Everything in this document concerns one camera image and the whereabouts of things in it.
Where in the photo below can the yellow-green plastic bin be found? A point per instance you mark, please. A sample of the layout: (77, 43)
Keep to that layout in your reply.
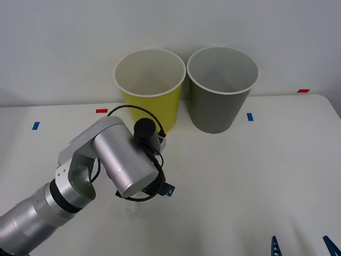
(165, 106)

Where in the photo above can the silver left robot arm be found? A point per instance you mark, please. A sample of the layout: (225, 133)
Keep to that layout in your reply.
(117, 157)

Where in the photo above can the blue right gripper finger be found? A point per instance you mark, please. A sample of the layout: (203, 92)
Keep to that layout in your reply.
(333, 248)
(276, 248)

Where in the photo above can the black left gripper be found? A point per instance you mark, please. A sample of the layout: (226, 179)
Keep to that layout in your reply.
(165, 184)

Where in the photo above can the grey plastic bin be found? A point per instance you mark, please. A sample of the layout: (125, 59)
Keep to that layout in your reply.
(215, 112)

